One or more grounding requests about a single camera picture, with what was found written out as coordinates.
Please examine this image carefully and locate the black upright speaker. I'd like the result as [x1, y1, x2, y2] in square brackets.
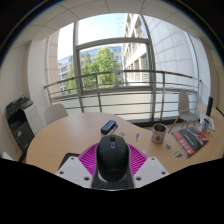
[205, 96, 214, 117]

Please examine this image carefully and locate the metal railing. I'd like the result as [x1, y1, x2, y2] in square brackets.
[44, 69, 203, 123]

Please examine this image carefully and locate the red magazine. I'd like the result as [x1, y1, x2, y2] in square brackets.
[171, 125, 209, 158]

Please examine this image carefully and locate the blue and white cup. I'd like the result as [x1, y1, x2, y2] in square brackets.
[200, 118, 210, 134]

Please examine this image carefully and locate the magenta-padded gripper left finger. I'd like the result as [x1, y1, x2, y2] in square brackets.
[55, 143, 98, 189]

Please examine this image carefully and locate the black office printer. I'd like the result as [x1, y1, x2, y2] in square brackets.
[4, 95, 44, 154]

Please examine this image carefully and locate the dark pen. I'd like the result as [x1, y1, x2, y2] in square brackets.
[106, 124, 119, 136]

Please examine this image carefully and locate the black computer mouse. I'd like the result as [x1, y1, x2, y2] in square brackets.
[95, 134, 130, 183]

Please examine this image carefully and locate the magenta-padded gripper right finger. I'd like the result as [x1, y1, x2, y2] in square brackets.
[128, 143, 170, 189]

